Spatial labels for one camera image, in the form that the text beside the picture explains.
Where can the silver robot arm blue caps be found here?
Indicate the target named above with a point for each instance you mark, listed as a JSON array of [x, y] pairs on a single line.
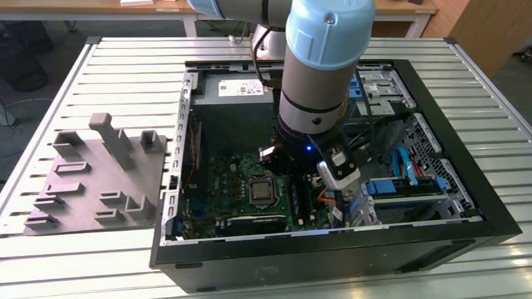
[[325, 62]]

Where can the grey parts rack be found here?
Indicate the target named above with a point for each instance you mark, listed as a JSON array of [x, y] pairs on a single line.
[[138, 177]]

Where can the wooden cabinet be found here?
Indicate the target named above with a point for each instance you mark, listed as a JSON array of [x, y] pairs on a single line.
[[491, 31]]

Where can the black PC case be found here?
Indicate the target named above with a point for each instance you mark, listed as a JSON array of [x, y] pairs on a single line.
[[291, 264]]

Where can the hard disk in blue carrier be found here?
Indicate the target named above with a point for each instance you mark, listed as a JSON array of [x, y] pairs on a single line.
[[387, 188]]

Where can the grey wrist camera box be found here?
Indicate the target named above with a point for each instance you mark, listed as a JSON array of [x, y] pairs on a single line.
[[266, 154]]

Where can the black bag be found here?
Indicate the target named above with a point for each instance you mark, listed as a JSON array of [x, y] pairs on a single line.
[[25, 56]]

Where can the black Nvidia graphics card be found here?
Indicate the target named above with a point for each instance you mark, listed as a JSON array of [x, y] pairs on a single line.
[[254, 225]]

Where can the grey power supply unit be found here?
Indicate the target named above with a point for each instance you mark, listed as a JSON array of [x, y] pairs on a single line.
[[233, 124]]

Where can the small white box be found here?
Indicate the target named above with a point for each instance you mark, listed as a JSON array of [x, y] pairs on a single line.
[[137, 2]]

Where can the silver CPU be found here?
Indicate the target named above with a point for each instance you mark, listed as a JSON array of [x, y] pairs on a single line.
[[262, 190]]

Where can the grey metal drive cage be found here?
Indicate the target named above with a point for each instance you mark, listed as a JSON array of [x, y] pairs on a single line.
[[411, 201], [387, 106]]

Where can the green motherboard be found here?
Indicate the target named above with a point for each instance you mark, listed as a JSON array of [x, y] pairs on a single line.
[[233, 174]]

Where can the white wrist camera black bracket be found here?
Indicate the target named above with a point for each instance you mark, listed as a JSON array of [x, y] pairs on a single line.
[[339, 180]]

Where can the wooden workbench white frame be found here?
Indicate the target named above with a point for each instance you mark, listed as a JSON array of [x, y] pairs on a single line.
[[83, 9]]

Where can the blue plastic drive latch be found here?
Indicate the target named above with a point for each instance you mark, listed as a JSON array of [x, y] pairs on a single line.
[[359, 93]]

